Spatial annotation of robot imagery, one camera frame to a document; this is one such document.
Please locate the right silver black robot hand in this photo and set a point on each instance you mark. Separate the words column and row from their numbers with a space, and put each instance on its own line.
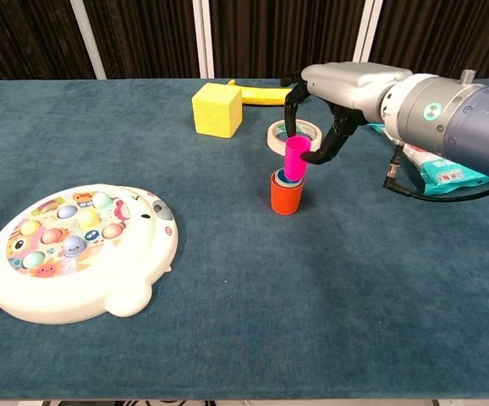
column 346, row 84

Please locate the pink plastic cup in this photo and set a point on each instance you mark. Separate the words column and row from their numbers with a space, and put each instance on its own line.
column 295, row 162

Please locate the blue plastic cup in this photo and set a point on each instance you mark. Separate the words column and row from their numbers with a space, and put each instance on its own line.
column 281, row 182

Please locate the yellow banana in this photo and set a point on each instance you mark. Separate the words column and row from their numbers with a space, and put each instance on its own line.
column 261, row 96

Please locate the beige masking tape roll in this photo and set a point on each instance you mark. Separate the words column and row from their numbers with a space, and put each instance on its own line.
column 273, row 137

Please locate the orange plastic cup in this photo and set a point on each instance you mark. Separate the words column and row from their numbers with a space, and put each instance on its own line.
column 287, row 201

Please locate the yellow foam cube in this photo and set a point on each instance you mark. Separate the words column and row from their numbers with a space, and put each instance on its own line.
column 217, row 114

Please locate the teal clear snack bag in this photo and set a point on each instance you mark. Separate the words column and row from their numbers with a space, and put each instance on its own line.
column 452, row 177

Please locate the teal felt table cover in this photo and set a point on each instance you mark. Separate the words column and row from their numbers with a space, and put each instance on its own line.
column 100, row 127

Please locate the white fish whack toy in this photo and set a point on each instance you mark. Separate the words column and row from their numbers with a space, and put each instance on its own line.
column 79, row 292

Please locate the white partition post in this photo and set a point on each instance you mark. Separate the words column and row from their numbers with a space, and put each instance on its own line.
column 202, row 42
column 88, row 42
column 365, row 34

